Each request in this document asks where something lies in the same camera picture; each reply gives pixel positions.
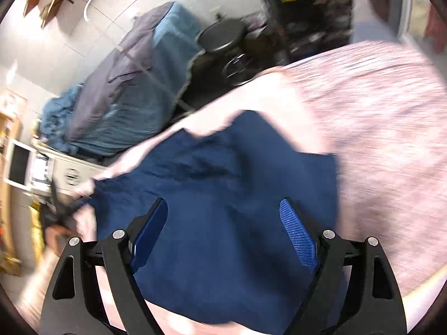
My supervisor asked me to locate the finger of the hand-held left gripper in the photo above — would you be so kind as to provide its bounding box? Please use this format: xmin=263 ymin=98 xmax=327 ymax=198
xmin=50 ymin=180 xmax=93 ymax=217

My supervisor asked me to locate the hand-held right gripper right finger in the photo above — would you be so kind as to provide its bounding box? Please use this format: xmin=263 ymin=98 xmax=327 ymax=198
xmin=279 ymin=198 xmax=408 ymax=335

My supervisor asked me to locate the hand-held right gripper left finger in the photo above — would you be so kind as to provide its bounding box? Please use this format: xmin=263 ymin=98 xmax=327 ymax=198
xmin=40 ymin=196 xmax=169 ymax=335

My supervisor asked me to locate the navy blue jacket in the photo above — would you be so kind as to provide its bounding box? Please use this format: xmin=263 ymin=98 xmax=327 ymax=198
xmin=82 ymin=110 xmax=341 ymax=335

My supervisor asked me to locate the person's left forearm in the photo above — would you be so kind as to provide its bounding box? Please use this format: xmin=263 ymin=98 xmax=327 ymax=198
xmin=17 ymin=227 xmax=70 ymax=322

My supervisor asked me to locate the white appliance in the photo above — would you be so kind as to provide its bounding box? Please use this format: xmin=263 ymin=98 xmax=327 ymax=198
xmin=3 ymin=140 xmax=109 ymax=196

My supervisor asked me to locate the wooden shelf unit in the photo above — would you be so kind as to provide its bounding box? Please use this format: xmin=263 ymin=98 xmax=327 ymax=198
xmin=0 ymin=89 xmax=27 ymax=276

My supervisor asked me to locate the blue crumpled blanket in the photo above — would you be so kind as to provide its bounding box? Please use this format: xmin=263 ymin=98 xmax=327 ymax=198
xmin=40 ymin=84 xmax=84 ymax=143

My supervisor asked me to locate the grey quilt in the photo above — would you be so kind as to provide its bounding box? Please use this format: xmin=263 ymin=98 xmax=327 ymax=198
xmin=66 ymin=10 xmax=161 ymax=142

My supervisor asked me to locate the pink polka-dot blanket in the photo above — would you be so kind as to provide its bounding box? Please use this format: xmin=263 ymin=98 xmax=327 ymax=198
xmin=75 ymin=40 xmax=447 ymax=335

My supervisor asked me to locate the black round stool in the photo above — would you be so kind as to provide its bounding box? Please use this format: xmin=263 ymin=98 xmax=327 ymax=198
xmin=189 ymin=19 xmax=266 ymax=88

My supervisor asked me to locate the black shelf rack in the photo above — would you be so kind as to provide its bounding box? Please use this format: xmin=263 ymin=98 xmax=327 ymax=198
xmin=262 ymin=0 xmax=360 ymax=63

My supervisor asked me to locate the sliding glass door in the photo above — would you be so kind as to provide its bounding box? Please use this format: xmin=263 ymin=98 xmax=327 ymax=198
xmin=394 ymin=0 xmax=447 ymax=53

